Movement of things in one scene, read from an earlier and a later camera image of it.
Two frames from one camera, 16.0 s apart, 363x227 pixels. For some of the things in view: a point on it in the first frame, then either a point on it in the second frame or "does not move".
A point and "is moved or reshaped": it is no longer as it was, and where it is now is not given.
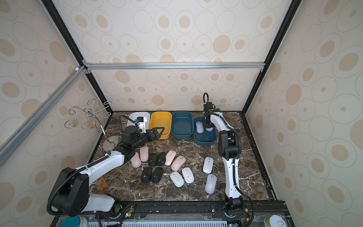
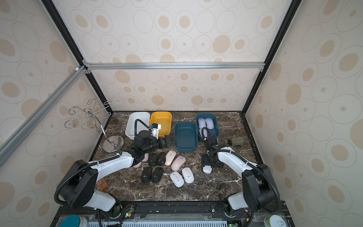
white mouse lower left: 177,178 does not move
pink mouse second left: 144,153 does not move
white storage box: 134,115 does not move
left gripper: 156,136 → 167,144
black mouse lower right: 157,174 does not move
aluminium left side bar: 6,147 does not move
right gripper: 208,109 → 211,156
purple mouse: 200,128 is moved or reshaped
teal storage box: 182,125 → 185,136
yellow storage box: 161,119 does not move
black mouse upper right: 161,158 does not move
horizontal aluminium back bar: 104,66 does not move
